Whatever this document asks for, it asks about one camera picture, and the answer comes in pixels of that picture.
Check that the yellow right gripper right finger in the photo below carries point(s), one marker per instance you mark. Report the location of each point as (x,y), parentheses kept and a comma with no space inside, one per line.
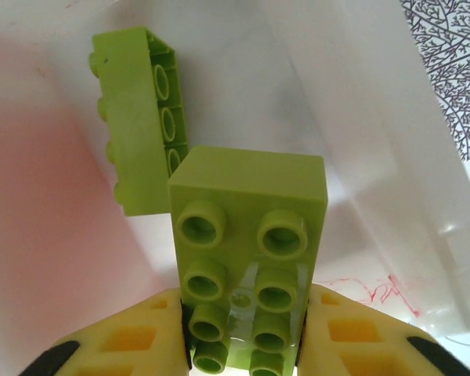
(356,340)

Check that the white plastic bin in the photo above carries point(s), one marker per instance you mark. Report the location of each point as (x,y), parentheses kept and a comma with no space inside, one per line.
(297,78)

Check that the green lego brick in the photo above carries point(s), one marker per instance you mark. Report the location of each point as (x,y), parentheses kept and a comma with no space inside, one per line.
(246,196)
(129,117)

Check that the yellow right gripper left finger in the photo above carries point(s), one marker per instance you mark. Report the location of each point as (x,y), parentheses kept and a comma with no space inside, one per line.
(121,344)

